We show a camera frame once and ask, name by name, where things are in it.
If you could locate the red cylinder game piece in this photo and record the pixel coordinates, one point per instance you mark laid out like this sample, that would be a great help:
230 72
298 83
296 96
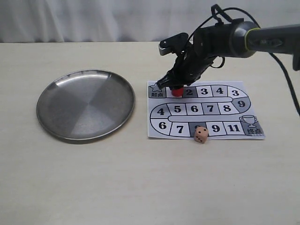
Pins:
177 92

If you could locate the wooden die with black pips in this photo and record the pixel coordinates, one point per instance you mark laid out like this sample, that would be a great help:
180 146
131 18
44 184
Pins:
201 134

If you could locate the round stainless steel plate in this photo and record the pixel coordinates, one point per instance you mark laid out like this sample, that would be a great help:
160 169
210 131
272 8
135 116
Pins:
85 105

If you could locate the printed paper game board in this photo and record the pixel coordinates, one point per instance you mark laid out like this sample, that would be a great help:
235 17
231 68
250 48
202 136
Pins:
222 107

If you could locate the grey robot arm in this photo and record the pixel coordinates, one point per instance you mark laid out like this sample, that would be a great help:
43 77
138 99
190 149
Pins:
238 39

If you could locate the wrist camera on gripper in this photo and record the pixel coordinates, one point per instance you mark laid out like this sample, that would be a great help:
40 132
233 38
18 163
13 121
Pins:
174 44

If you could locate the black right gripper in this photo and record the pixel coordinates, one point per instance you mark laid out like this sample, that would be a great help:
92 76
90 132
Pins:
208 43

